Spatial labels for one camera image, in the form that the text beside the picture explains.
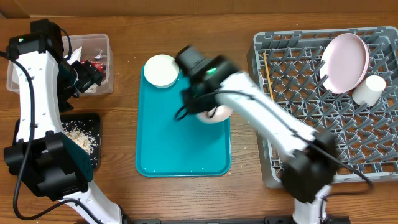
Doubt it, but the red snack wrapper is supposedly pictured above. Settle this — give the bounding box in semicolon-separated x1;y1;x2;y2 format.
81;60;107;75

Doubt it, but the white napkin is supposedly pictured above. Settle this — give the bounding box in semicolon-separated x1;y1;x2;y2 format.
67;46;98;94

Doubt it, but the pink bowl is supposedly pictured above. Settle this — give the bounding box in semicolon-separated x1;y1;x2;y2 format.
196;105;233;124

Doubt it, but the white bowl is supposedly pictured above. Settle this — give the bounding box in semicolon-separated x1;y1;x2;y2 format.
143;54;180;88

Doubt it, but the food scraps pile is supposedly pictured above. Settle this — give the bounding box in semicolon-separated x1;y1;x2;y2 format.
62;121;99;156

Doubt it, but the wooden chopstick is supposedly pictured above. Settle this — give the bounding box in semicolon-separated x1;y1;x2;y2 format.
263;51;274;101

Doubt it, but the white round plate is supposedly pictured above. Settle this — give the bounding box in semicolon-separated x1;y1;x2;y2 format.
320;33;369;94

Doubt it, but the white paper cup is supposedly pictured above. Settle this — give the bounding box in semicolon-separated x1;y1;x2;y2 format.
352;75;386;106

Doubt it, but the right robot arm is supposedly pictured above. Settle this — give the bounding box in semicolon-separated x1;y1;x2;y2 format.
175;45;338;223

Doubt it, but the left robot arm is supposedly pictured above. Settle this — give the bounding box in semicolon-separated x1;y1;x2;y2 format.
1;19;129;223

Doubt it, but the grey dishwasher rack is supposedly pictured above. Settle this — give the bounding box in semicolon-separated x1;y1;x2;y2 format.
247;26;397;183

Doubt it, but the small clear wrapper piece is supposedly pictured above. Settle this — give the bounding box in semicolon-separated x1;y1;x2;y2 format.
94;49;105;60

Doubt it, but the clear plastic bin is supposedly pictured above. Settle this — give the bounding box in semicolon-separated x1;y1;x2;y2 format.
6;34;114;96

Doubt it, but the black plastic tray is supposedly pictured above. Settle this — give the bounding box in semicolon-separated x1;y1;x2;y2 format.
4;113;101;181

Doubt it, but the teal serving tray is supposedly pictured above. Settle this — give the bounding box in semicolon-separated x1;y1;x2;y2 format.
136;66;231;177

